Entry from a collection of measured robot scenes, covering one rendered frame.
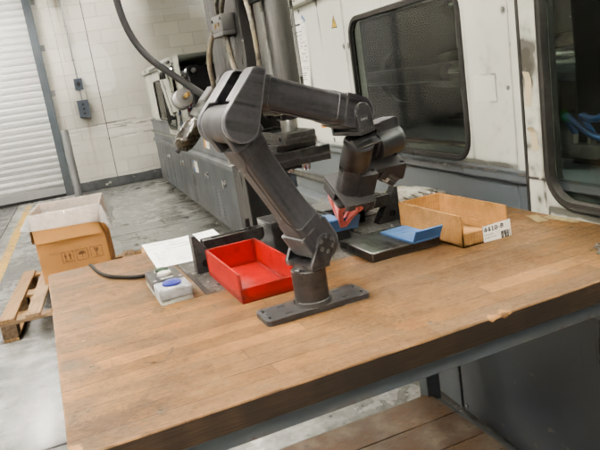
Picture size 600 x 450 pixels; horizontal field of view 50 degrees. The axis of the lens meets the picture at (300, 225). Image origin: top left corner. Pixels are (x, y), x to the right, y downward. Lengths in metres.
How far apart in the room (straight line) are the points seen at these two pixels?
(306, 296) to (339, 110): 0.33
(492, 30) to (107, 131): 9.17
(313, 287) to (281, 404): 0.28
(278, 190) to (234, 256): 0.44
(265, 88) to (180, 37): 9.80
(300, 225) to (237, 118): 0.22
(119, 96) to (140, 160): 1.04
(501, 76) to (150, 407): 1.29
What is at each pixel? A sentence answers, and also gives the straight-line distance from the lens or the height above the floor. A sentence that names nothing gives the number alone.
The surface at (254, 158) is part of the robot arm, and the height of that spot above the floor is 1.19.
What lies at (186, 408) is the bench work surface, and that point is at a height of 0.90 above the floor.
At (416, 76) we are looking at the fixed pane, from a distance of 2.23.
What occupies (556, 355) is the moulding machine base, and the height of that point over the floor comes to 0.49.
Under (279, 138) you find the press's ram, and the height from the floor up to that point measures 1.17.
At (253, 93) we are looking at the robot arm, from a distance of 1.01.
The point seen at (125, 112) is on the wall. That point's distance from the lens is 10.66.
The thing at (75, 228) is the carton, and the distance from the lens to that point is 4.71.
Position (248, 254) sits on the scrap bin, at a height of 0.93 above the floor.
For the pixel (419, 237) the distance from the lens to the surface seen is 1.40.
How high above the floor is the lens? 1.31
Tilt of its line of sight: 13 degrees down
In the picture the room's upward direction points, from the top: 9 degrees counter-clockwise
